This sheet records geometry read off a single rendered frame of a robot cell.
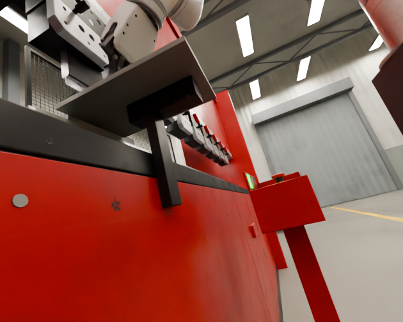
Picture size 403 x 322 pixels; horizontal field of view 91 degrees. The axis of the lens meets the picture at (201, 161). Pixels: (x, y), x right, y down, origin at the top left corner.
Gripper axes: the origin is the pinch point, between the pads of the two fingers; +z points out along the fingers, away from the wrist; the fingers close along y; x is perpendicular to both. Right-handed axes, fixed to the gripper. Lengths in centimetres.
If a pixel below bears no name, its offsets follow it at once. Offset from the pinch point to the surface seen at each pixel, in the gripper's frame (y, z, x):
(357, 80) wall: -755, -498, 157
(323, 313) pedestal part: -35, 32, 61
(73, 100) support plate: 7.6, 7.7, 2.4
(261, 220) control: -28, 16, 38
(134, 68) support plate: 7.7, -0.5, 12.3
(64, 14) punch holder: 6.6, -8.8, -13.3
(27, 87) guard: -35, 6, -104
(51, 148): 18.3, 13.6, 19.0
